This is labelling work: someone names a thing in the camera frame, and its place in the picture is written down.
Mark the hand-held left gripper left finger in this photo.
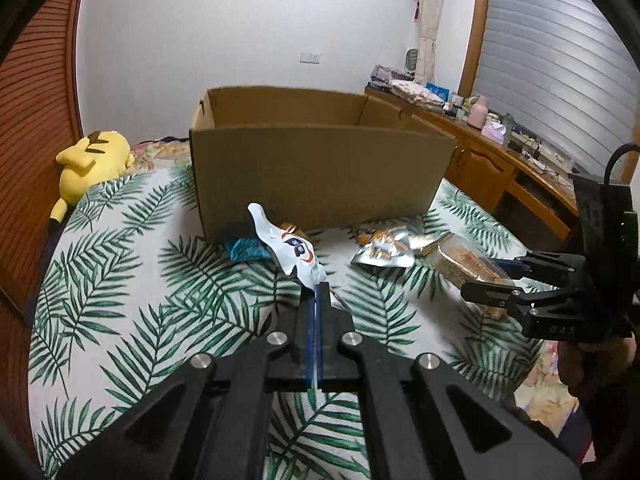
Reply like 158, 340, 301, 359
56, 282, 319, 480

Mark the white blue-print snack bag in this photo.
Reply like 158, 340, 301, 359
247, 202, 352, 391

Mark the silver orange-print snack bag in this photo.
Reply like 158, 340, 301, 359
349, 226, 416, 269

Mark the black cable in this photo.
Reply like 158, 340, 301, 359
604, 143, 640, 183

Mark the purple cloth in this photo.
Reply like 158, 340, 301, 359
369, 64, 402, 87

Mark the floral bedsheet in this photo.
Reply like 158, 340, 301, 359
130, 139, 194, 175

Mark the green leaf-print blanket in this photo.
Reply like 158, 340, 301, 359
27, 164, 553, 480

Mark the wooden cabinet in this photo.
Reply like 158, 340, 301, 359
364, 87, 585, 242

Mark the grey window blind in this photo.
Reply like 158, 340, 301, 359
471, 0, 640, 192

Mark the brown cardboard box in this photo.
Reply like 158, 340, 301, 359
188, 86, 459, 244

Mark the louvered wooden wardrobe door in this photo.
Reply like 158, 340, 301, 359
0, 0, 92, 323

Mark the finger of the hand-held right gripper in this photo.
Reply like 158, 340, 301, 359
459, 280, 568, 322
500, 251, 587, 282

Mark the white power strip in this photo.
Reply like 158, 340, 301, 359
509, 132, 567, 170

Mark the pink tissue box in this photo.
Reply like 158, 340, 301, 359
480, 122, 509, 144

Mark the pink thermos jug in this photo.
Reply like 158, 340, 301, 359
467, 94, 489, 127

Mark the yellow plush toy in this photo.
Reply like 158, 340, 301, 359
49, 129, 135, 224

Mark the folded patterned cloth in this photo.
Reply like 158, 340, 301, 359
389, 78, 432, 104

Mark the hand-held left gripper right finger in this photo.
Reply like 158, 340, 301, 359
317, 282, 584, 480

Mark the clear cracker packet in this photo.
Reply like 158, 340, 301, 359
431, 241, 517, 322

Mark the blue candy wrapper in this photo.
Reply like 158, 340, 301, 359
223, 236, 274, 264

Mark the cream patterned curtain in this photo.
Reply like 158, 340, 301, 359
417, 0, 449, 84

